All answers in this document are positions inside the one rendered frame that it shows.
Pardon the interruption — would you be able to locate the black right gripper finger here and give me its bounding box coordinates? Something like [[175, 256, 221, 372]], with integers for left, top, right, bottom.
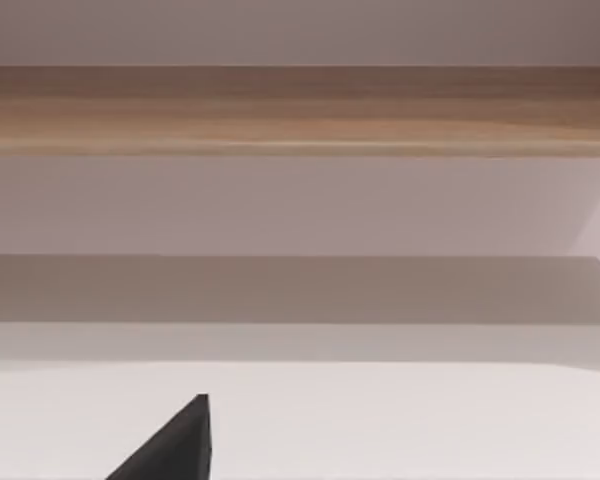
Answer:
[[104, 393, 213, 480]]

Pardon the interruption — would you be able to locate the wooden board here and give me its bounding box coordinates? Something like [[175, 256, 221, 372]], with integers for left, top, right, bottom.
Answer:
[[0, 64, 600, 160]]

